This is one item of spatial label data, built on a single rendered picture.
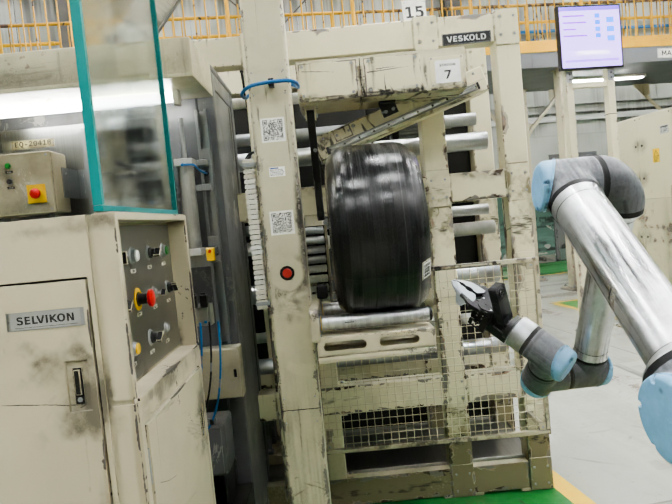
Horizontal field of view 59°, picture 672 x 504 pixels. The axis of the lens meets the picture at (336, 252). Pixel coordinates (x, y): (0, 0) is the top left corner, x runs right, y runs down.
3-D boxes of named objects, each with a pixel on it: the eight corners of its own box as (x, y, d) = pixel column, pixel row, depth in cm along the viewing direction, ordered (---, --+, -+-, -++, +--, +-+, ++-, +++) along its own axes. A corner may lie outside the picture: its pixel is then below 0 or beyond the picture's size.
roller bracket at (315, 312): (311, 344, 175) (308, 311, 175) (315, 321, 215) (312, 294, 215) (322, 343, 175) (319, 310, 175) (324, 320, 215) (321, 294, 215)
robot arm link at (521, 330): (525, 337, 151) (544, 318, 156) (509, 326, 153) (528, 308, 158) (514, 358, 157) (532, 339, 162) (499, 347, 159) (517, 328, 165)
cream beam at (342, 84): (298, 103, 208) (294, 61, 207) (302, 116, 233) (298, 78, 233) (469, 87, 208) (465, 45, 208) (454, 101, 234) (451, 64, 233)
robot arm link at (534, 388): (563, 398, 165) (576, 378, 155) (523, 402, 164) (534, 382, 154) (552, 368, 171) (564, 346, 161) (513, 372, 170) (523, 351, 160)
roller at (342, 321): (319, 332, 179) (317, 317, 179) (319, 329, 183) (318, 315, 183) (433, 321, 179) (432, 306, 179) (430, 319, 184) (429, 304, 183)
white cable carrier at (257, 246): (257, 309, 187) (241, 159, 185) (259, 307, 192) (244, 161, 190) (270, 308, 187) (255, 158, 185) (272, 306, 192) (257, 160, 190)
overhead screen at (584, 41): (561, 70, 512) (556, 5, 509) (558, 71, 517) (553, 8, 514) (624, 66, 521) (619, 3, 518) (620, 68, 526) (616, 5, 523)
